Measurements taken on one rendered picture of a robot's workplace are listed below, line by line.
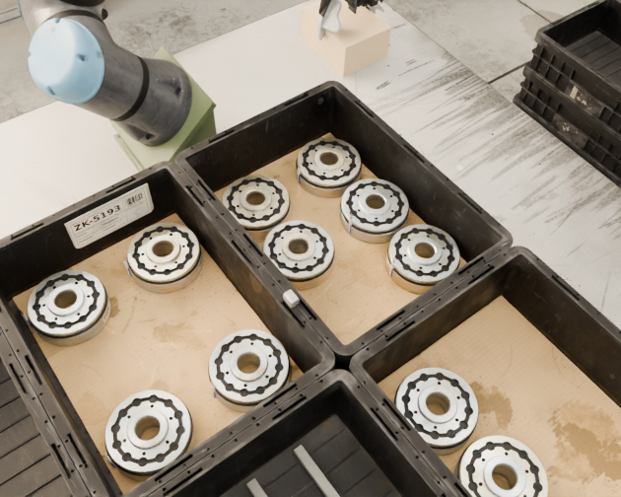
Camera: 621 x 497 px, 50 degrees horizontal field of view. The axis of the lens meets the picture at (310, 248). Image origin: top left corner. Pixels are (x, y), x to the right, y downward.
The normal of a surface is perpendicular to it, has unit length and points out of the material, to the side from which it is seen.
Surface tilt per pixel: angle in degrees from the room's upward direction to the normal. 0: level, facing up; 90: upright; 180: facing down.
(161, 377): 0
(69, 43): 42
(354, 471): 0
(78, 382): 0
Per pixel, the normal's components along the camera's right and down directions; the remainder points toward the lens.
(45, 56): -0.45, -0.04
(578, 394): 0.02, -0.58
